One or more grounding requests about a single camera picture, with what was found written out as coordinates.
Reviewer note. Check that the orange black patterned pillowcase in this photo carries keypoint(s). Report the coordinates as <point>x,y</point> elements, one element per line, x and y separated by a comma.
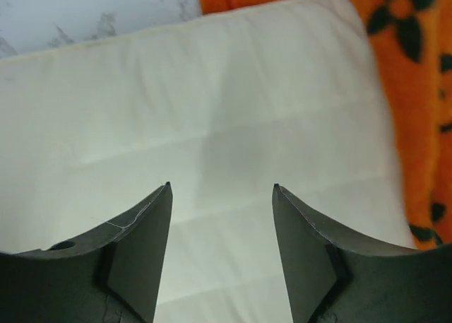
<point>411,41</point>

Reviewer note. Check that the cream white pillow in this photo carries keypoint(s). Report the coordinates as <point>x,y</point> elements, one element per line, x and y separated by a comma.
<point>102,101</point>

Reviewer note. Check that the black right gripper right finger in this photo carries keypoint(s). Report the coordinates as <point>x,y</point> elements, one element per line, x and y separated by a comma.
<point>336,274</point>

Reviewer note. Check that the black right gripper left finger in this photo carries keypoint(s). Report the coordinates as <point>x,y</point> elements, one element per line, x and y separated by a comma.
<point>110,273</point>

